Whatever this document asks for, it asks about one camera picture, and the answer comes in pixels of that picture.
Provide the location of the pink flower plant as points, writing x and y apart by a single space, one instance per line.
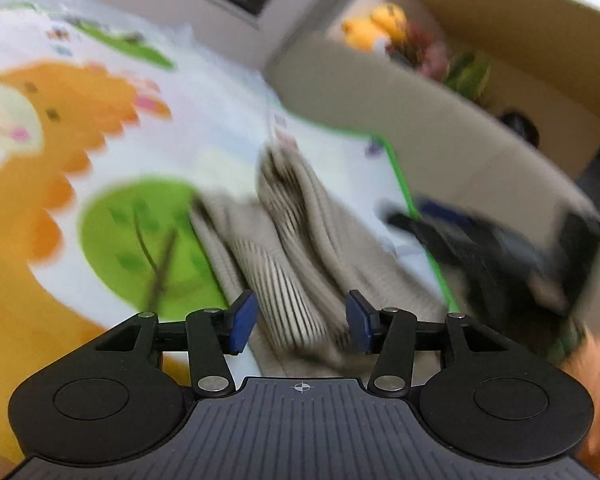
425 52

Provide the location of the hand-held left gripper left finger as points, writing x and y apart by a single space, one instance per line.
240 322

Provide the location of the black round object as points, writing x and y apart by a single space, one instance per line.
521 127

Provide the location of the green leafy plant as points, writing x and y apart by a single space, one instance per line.
470 77

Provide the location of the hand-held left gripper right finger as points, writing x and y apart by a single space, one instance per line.
361 322

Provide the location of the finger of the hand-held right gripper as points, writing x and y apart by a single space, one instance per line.
442 210
425 232

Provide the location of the cartoon printed play mat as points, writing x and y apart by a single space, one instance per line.
80 170

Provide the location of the beige striped sweater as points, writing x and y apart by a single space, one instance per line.
310 240

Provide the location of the wooden shelf unit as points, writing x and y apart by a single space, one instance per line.
520 35

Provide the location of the yellow duck plush toy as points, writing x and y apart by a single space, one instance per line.
375 25

